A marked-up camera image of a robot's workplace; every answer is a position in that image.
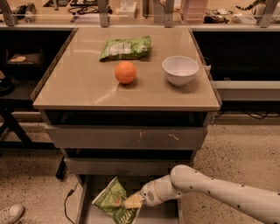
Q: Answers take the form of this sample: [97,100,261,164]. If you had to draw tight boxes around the pink stacked trays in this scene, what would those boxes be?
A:
[179,0,208,25]

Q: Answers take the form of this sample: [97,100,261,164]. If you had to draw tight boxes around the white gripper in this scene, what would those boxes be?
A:
[123,175,187,209]

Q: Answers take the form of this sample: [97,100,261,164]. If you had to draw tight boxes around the grey drawer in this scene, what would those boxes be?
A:
[65,158,193,176]
[45,125,207,150]

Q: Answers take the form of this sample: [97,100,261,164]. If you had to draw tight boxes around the open bottom drawer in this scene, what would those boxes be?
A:
[75,175,183,224]

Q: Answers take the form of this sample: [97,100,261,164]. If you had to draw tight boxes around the green chip bag on counter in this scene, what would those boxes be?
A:
[100,36,151,61]

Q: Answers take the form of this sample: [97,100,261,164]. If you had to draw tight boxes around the middle grey drawer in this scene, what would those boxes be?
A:
[65,158,193,176]

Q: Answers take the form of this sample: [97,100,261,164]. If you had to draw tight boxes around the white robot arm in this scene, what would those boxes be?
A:
[123,164,280,224]

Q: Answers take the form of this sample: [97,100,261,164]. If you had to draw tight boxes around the white sneaker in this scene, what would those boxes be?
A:
[0,204,25,224]

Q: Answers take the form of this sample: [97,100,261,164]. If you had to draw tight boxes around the black floor cable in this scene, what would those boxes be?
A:
[63,180,81,224]

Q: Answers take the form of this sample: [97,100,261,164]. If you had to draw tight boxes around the white bowl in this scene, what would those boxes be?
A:
[162,56,200,86]

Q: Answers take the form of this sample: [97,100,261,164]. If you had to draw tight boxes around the grey drawer cabinet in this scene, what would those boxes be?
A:
[30,26,222,224]

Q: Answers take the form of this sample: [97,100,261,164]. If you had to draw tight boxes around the green jalapeno chip bag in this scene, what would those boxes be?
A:
[92,177,140,224]

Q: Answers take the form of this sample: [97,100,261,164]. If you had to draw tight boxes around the top grey drawer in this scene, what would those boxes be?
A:
[45,125,207,150]

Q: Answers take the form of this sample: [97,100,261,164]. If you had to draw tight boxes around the orange fruit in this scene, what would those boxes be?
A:
[114,61,137,84]

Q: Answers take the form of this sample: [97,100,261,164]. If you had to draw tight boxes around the white box on bench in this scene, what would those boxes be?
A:
[119,0,137,18]

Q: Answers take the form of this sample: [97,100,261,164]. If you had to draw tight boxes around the black table frame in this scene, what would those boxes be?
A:
[0,101,67,180]

